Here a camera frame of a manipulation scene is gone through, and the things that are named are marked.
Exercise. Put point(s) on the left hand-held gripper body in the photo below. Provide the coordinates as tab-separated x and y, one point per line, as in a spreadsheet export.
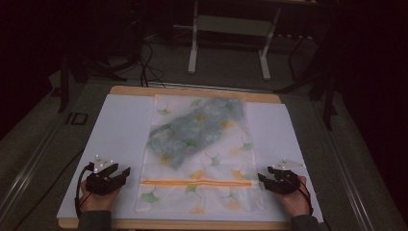
101	184

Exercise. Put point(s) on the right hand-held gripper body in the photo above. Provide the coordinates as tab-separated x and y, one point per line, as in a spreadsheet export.
285	184

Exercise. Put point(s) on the white leaf-print mesh laundry bag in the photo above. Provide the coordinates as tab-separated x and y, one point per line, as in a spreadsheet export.
221	199

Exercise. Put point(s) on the person's left hand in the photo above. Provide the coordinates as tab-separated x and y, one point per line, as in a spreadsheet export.
96	202

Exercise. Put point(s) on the person's right hand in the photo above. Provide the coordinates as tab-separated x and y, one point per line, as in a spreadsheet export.
298	202

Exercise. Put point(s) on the white table mat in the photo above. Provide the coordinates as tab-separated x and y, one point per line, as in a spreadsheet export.
125	128

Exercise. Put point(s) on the blue-green patterned garment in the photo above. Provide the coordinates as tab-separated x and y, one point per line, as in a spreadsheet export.
192	131

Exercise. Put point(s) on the black tripod stand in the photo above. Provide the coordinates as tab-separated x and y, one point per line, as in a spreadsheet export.
327	96

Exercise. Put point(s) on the black metal stand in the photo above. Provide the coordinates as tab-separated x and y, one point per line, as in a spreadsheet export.
64	86

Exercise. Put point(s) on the white metal stand frame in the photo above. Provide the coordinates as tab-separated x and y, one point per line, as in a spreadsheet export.
192	57

